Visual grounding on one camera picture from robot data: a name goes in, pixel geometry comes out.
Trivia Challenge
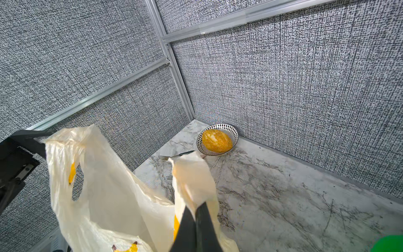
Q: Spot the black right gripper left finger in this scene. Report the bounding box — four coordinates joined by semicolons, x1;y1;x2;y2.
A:
170;207;196;252

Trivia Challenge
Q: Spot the black white patterned bowl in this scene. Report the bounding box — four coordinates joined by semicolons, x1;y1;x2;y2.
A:
196;123;239;156

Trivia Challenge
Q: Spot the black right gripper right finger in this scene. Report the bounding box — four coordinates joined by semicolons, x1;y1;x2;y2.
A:
195;202;223;252

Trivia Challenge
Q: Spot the green plastic basket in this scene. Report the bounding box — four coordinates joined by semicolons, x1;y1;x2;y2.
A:
370;235;403;252

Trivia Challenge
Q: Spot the cream plastic bag banana print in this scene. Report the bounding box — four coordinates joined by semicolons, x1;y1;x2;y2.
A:
44;125;238;252

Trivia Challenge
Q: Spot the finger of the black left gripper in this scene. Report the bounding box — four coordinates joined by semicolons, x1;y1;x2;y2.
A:
1;130;56;212

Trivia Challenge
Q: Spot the metal fork dark handle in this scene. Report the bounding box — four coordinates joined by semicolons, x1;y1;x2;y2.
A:
159;150;194;161

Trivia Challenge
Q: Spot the orange food in bowl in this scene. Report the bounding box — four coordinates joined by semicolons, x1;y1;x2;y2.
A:
202;129;233;153

